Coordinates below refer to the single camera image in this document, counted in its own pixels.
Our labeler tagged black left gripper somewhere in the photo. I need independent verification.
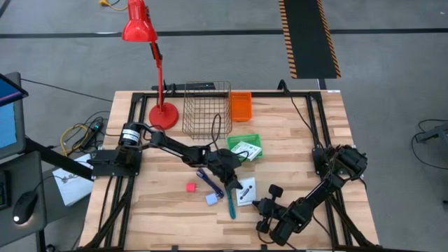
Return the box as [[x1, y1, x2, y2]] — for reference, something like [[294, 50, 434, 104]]
[[208, 148, 244, 193]]

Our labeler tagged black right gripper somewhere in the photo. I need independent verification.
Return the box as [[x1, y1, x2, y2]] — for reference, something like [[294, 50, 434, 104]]
[[252, 184, 284, 235]]

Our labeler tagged lavender wall charger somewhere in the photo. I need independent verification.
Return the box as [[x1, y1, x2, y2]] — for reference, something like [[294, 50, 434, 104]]
[[204, 192, 220, 207]]

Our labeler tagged green and white acer box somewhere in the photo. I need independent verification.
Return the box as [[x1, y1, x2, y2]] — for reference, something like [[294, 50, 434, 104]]
[[230, 141, 263, 162]]

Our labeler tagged green plastic bin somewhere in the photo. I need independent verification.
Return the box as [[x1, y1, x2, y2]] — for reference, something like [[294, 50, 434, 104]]
[[226, 134, 263, 162]]

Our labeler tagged orange plastic bin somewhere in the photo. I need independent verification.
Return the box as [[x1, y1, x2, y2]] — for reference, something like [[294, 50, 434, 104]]
[[230, 91, 253, 123]]

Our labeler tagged blue purple tool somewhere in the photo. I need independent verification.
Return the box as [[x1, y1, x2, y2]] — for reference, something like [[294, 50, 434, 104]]
[[196, 167, 225, 200]]

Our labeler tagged red desk lamp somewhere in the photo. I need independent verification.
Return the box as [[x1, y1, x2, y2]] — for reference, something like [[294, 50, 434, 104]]
[[121, 0, 180, 131]]

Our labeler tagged black power strip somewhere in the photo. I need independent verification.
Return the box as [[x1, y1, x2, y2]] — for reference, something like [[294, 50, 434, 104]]
[[82, 120, 105, 150]]

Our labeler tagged white cardboard box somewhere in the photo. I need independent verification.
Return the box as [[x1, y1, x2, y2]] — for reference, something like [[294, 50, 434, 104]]
[[52, 153, 95, 207]]

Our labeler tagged black yellow striped floor mat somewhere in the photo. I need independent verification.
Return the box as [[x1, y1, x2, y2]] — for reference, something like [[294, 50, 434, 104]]
[[279, 0, 342, 80]]

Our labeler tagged black diagonal support bar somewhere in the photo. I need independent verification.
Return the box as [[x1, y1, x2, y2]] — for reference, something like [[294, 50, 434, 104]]
[[24, 138, 96, 181]]

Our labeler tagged grey stand foot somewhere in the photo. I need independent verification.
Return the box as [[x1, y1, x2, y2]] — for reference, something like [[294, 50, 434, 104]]
[[414, 120, 448, 144]]

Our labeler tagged black computer mouse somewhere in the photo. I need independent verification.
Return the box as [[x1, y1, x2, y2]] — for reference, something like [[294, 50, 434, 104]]
[[13, 191, 39, 225]]

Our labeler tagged grey side desk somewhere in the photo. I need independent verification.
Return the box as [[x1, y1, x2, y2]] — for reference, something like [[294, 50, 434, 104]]
[[0, 150, 48, 252]]

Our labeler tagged yellow plug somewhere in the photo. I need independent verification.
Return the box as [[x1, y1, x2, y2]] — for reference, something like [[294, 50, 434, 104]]
[[99, 0, 129, 11]]

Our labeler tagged black keyboard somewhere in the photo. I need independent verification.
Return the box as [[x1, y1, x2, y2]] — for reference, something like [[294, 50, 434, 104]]
[[0, 170, 11, 210]]

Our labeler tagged computer monitor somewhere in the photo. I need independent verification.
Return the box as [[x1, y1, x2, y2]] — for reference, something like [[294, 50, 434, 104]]
[[0, 71, 29, 160]]

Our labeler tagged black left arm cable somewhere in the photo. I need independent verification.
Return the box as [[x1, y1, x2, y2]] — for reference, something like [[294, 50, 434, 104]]
[[209, 113, 223, 152]]

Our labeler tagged wire mesh basket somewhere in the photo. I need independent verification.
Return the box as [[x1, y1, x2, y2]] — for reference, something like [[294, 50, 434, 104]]
[[181, 80, 233, 141]]

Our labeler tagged black table frame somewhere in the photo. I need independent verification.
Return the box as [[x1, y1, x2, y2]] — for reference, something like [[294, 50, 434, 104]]
[[83, 90, 382, 251]]

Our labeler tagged yellow cable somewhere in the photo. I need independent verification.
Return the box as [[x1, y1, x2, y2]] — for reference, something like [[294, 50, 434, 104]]
[[59, 122, 90, 157]]

